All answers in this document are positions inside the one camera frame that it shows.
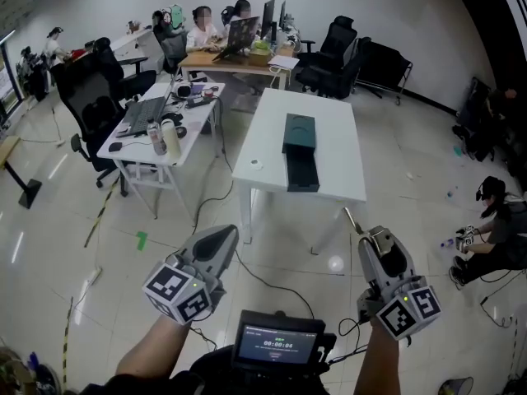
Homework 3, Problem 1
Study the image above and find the green plush toy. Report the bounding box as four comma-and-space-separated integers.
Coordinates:
162, 4, 186, 30

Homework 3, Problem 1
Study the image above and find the cream thermos bottle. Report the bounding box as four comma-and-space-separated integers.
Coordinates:
160, 118, 183, 160

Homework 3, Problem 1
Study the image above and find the black floor cable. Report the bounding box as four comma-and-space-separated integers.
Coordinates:
191, 179, 316, 321

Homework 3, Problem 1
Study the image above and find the cardboard box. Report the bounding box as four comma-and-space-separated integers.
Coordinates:
248, 50, 273, 67

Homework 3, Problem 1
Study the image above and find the white long desk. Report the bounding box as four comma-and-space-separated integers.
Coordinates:
108, 26, 156, 73

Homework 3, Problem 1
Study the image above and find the wooden standing table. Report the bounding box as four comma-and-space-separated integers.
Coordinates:
0, 135, 43, 210

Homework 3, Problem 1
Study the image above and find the yellow black floor tape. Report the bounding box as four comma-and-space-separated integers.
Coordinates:
83, 178, 119, 249
60, 296, 74, 393

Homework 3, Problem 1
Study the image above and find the teal box with drawer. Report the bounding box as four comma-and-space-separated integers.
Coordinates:
282, 112, 321, 193

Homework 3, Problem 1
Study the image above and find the black mesh office chair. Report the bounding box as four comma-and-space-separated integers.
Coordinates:
55, 68, 127, 199

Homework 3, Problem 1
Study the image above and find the wooden desk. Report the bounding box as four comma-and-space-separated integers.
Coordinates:
179, 49, 291, 93

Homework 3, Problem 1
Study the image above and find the black high-back office chair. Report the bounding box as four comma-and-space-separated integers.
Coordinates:
327, 36, 372, 100
296, 14, 358, 97

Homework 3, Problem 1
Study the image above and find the person's left forearm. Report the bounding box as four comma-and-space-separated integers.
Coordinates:
114, 314, 195, 386

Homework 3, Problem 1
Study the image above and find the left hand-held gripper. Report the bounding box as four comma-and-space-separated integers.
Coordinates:
142, 224, 240, 325

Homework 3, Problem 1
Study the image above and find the sticker-covered laptop on stand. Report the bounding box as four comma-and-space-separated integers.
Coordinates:
212, 16, 261, 63

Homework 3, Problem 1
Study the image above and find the black folding cot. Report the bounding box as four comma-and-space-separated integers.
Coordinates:
356, 39, 414, 106

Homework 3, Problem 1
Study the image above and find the white work table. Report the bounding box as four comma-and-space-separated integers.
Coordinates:
231, 87, 367, 255

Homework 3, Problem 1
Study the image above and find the black open laptop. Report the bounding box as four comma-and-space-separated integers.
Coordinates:
116, 70, 184, 138

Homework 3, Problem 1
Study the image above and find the white paper bag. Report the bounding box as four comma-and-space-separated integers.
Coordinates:
267, 54, 301, 72

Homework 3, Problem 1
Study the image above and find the pile of clutter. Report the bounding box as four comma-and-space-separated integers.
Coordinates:
0, 346, 63, 395

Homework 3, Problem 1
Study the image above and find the grey office chair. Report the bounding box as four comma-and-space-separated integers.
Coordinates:
152, 10, 189, 77

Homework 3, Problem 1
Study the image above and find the person's black shirt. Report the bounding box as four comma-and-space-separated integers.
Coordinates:
82, 343, 330, 395

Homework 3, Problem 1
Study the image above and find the pile of black bags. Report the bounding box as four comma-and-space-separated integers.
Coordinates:
451, 76, 527, 172

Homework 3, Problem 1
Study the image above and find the white desk with metal frame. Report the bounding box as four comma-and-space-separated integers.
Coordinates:
96, 81, 227, 222

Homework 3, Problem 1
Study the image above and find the person's right forearm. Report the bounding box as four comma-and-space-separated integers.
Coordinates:
353, 318, 401, 395

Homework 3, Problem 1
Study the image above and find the clear plastic water bottle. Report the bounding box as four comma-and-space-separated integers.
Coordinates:
147, 118, 168, 156

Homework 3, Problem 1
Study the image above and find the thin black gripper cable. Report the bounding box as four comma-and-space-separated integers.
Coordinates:
329, 318, 371, 364

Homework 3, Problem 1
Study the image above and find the black chest-mounted screen device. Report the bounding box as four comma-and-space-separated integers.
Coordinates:
230, 309, 337, 373

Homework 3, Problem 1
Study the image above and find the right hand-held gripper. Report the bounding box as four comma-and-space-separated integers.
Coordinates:
343, 207, 442, 347

